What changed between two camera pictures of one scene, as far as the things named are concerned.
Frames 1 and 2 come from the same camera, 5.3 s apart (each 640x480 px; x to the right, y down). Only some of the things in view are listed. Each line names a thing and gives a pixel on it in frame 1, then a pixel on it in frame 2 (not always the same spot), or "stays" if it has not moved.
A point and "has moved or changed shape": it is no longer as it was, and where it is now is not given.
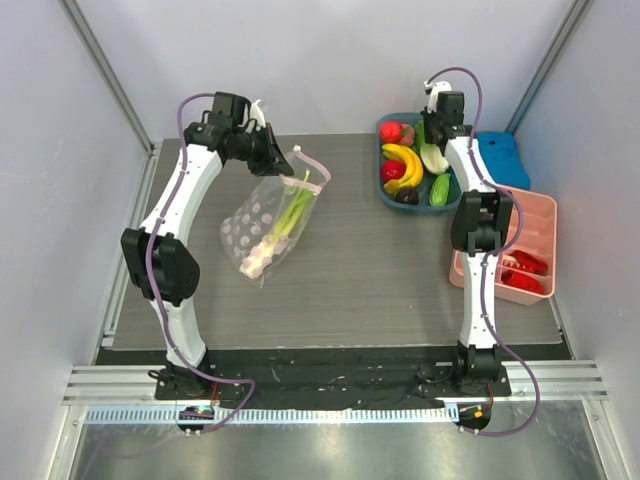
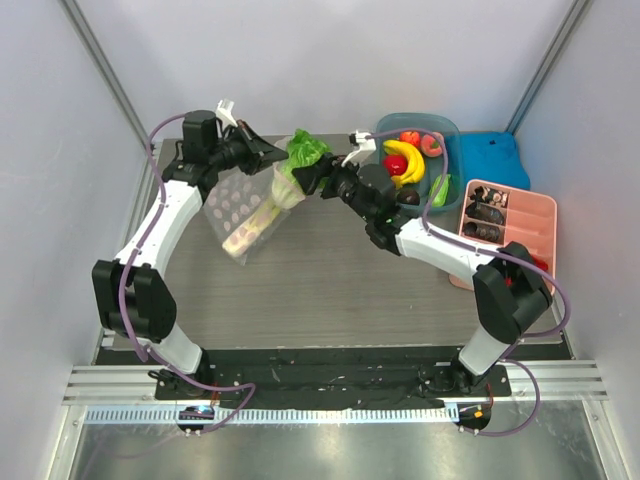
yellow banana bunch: x=413 y=163 stays
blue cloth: x=500 y=158 stays
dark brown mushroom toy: x=408 y=196 stays
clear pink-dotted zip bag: x=263 y=229 has moved or changed shape
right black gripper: x=430 y=125 -> x=326 y=176
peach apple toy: x=407 y=135 -> x=430 y=146
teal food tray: x=412 y=173 stays
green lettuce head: x=430 y=154 -> x=302 y=150
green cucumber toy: x=439 y=189 stays
